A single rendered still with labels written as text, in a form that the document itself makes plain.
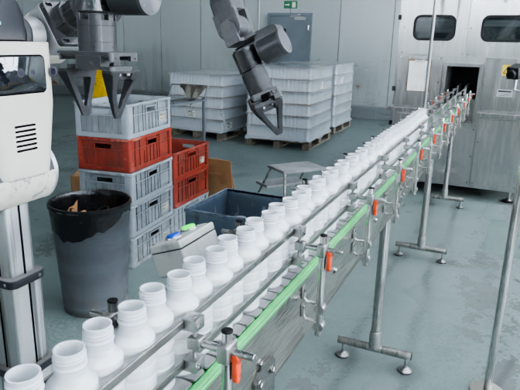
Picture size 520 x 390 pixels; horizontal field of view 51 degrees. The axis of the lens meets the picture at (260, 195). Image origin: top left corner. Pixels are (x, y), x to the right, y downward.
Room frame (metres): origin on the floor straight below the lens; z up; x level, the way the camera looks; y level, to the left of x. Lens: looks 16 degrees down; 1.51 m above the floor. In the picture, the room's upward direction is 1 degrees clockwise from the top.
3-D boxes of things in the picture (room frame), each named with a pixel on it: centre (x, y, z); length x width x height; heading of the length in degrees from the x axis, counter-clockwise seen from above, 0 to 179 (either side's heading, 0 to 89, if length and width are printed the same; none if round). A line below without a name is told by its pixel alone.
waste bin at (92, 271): (2.87, 0.94, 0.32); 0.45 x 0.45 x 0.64
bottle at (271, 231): (1.08, -0.02, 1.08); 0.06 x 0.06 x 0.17
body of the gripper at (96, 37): (0.85, 0.25, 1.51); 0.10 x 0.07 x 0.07; 66
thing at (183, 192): (4.40, 0.75, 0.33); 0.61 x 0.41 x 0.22; 159
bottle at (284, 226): (1.14, -0.04, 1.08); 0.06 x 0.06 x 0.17
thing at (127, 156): (3.73, 0.94, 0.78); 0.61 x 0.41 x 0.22; 163
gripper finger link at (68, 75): (0.86, 0.27, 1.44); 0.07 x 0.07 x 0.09; 66
